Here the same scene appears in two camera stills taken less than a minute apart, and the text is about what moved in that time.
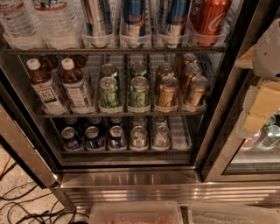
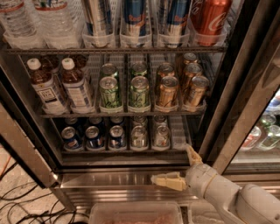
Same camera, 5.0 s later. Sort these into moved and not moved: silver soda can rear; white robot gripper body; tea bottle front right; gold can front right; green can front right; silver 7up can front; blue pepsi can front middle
Moved: white robot gripper body
Not moved: green can front right; gold can front right; blue pepsi can front middle; tea bottle front right; silver soda can rear; silver 7up can front
